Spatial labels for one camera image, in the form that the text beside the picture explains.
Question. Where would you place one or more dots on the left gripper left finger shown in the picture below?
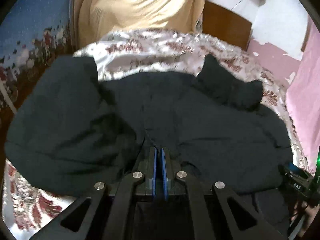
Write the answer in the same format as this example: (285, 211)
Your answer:
(105, 211)

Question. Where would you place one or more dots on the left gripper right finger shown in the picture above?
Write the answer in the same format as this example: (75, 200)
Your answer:
(216, 211)

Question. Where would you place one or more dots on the dark green large garment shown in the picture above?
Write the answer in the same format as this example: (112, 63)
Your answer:
(73, 131)

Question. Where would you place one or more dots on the person's right hand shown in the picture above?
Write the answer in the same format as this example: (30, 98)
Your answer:
(310, 213)

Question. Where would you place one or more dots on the floral satin bedspread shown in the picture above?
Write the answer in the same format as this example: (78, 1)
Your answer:
(26, 209)

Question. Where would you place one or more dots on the pink curtain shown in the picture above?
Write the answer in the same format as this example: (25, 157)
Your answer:
(302, 100)

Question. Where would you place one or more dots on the brown wooden headboard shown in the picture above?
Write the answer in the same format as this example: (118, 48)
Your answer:
(226, 25)

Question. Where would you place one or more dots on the blue patterned cartoon fabric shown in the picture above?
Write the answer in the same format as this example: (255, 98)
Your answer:
(33, 34)

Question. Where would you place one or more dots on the beige draped cloth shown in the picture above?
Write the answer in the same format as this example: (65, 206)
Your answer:
(95, 18)

